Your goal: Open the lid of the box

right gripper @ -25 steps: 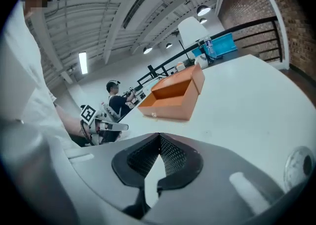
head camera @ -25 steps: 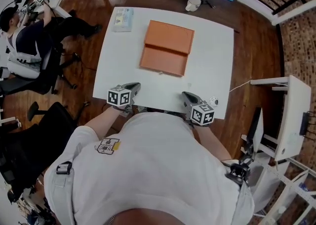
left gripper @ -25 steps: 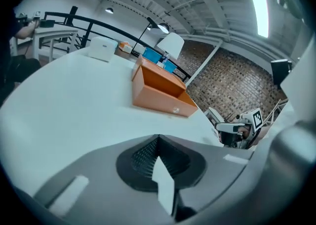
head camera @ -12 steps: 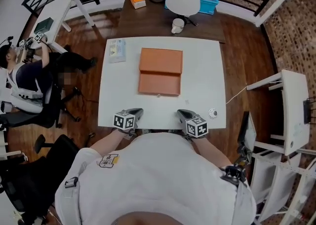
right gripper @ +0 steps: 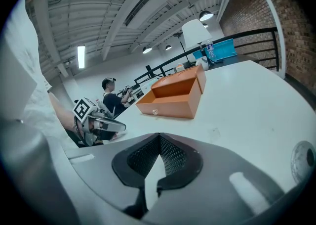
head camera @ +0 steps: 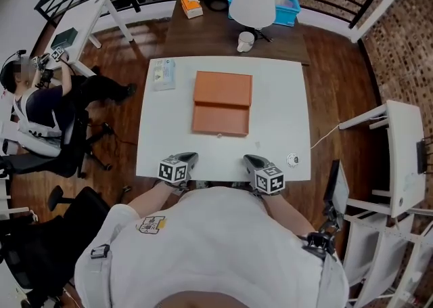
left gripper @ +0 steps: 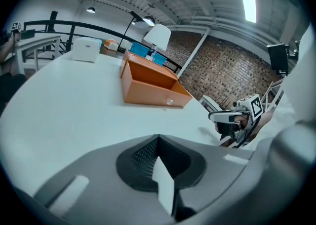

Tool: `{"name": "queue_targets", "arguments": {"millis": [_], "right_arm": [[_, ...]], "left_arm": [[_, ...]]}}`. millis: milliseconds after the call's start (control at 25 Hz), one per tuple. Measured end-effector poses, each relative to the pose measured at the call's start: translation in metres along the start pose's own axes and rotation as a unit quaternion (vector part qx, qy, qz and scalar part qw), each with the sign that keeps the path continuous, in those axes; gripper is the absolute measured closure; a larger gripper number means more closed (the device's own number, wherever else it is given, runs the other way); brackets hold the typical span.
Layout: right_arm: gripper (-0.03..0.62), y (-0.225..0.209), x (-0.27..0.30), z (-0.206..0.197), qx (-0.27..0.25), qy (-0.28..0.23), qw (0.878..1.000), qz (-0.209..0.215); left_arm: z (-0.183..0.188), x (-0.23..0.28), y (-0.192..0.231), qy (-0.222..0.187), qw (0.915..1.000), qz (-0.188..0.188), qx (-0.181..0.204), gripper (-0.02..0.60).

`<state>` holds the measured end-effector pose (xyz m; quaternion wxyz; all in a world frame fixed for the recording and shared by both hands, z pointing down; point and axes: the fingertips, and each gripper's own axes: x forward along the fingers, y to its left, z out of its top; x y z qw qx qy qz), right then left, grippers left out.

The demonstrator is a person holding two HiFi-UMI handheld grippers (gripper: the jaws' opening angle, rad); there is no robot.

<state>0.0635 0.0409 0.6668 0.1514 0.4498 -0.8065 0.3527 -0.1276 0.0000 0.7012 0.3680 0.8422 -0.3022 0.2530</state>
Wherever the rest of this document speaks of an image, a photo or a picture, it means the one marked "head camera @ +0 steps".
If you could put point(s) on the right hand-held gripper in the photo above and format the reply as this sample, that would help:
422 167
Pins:
269 178

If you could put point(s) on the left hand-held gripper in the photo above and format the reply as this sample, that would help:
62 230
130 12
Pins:
173 171

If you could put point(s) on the orange box with lid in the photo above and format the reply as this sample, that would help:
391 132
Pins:
221 103

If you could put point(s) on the person's right forearm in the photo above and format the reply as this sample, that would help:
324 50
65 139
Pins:
287 213

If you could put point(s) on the person's left forearm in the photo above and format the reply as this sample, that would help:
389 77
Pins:
152 196

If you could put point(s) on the orange and white tissue box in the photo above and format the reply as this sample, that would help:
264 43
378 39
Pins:
191 7

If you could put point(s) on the dark green box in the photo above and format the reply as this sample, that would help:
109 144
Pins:
64 38

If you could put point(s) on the small white round cap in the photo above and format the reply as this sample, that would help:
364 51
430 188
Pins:
292 160

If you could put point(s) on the black flat screen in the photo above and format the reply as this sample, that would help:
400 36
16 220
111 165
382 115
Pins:
335 185

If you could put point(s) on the person's white shirt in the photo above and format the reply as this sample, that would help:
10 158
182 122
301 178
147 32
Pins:
209 252

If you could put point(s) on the pale blue tissue packet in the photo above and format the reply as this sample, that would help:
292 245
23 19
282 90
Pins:
164 74

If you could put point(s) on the black office chair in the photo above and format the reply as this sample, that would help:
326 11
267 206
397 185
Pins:
50 161
40 245

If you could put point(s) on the white folding rack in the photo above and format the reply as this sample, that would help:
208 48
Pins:
382 252

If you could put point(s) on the white side table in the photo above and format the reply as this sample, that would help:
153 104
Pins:
404 157

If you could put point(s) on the dark wooden table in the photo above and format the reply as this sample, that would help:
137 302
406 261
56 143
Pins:
206 37

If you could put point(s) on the white mug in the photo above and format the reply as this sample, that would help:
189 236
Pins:
245 42

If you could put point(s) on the blue plastic crate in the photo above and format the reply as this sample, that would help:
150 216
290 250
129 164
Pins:
289 9

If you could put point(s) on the white table lamp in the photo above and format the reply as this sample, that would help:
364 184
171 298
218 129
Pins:
252 3

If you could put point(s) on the small white table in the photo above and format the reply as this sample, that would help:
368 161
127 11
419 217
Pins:
86 15

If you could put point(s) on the black clamp mount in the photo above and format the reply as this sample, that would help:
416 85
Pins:
321 237

